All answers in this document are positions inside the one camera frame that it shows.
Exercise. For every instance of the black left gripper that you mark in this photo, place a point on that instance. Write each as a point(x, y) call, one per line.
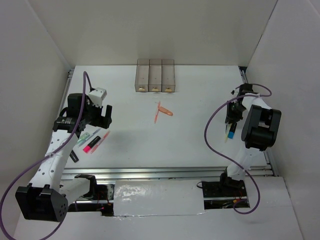
point(101, 121)

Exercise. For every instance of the green black highlighter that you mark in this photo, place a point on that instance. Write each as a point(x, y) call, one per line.
point(74, 157)

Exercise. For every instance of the yellow pen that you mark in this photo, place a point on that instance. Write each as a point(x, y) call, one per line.
point(226, 132)

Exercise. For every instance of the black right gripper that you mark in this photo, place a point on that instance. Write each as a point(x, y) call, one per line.
point(231, 117)

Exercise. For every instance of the right brown transparent container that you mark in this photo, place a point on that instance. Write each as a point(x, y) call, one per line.
point(168, 83)

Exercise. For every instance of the orange pen cap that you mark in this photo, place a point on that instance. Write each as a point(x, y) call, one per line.
point(165, 111)

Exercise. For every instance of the blue black highlighter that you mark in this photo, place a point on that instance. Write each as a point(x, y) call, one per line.
point(232, 130)

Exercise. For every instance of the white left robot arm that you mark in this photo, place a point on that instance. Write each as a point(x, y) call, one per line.
point(44, 199)

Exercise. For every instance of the aluminium frame rail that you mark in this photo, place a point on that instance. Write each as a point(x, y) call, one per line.
point(189, 144)

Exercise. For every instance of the left brown transparent container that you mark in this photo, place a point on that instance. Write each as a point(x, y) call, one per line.
point(142, 75)

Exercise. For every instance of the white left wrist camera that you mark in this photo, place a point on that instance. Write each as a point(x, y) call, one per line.
point(97, 95)

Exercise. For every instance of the white front cover panel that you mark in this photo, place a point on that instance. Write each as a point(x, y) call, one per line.
point(157, 198)

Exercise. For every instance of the orange pen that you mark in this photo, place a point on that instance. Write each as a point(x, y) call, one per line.
point(157, 112)
point(100, 142)

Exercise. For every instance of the blue transparent pen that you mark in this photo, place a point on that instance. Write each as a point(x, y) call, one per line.
point(83, 141)

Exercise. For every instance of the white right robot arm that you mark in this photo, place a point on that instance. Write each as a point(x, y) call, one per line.
point(259, 132)

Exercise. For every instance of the pink black highlighter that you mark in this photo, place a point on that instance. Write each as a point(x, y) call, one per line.
point(91, 144)

